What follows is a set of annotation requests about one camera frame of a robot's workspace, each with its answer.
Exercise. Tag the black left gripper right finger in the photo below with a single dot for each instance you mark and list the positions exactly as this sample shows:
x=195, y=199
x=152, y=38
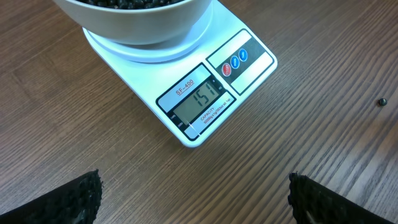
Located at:
x=311, y=202

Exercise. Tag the white digital kitchen scale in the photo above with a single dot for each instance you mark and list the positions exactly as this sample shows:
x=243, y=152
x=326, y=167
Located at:
x=195, y=83

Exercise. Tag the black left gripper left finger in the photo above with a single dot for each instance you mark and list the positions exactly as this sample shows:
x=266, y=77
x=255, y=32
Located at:
x=77, y=201

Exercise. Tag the black beans in bowl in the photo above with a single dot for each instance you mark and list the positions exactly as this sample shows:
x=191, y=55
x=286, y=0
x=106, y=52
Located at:
x=130, y=4

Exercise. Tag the white bowl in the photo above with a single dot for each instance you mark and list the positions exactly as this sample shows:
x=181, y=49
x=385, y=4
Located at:
x=136, y=26

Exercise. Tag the stray black bean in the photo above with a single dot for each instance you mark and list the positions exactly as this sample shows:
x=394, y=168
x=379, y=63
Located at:
x=382, y=102

